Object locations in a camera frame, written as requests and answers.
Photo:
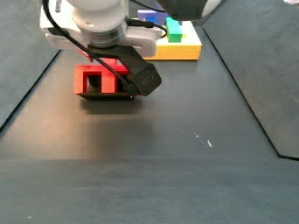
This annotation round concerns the blue long block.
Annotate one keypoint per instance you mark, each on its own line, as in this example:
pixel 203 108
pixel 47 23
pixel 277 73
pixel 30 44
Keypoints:
pixel 151 19

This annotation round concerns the purple cross-shaped block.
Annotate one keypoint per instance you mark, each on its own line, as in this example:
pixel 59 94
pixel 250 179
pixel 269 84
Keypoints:
pixel 153 14

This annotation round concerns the green long block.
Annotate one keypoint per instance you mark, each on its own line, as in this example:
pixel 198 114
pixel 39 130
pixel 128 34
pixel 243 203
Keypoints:
pixel 174 30

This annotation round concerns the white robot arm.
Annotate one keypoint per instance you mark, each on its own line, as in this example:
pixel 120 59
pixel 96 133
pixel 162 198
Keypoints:
pixel 186 10

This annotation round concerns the red E-shaped block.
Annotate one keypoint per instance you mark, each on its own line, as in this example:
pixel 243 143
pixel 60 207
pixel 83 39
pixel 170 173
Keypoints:
pixel 91 69

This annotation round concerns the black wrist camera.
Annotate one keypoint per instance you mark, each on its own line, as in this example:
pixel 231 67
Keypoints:
pixel 143 78

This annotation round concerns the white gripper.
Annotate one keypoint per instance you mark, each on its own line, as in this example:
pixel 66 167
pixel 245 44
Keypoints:
pixel 62 32

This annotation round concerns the yellow base board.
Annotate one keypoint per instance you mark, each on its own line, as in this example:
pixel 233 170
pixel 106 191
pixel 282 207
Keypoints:
pixel 187 50

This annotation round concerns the black angle bracket holder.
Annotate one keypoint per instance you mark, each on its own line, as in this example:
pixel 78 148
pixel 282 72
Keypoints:
pixel 98 89

